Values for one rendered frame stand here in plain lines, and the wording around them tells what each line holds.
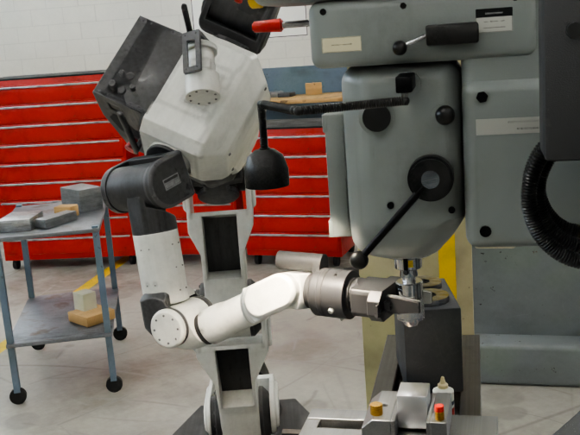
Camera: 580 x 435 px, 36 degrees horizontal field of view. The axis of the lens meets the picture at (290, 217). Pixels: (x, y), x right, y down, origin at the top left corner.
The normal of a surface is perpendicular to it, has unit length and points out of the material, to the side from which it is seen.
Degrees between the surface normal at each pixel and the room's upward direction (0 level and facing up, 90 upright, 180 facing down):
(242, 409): 117
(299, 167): 90
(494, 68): 90
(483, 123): 90
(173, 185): 82
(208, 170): 140
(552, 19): 90
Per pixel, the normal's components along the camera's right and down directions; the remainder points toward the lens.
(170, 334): -0.43, 0.15
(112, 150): -0.11, 0.22
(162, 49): -0.02, -0.33
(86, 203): 0.67, 0.11
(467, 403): -0.07, -0.97
